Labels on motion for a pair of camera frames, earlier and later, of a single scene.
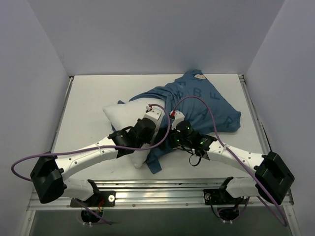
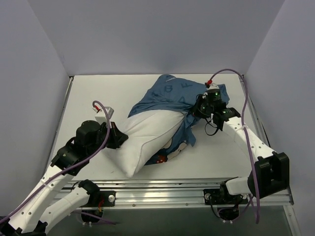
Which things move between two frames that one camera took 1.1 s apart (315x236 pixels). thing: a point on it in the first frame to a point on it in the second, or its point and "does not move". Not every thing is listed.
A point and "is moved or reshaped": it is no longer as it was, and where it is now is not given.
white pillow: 122,115 is moved or reshaped
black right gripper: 173,134 to 199,109
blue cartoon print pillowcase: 196,84 is moved or reshaped
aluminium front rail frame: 154,195 does not move
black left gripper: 154,132 to 117,137
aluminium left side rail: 69,86 does not move
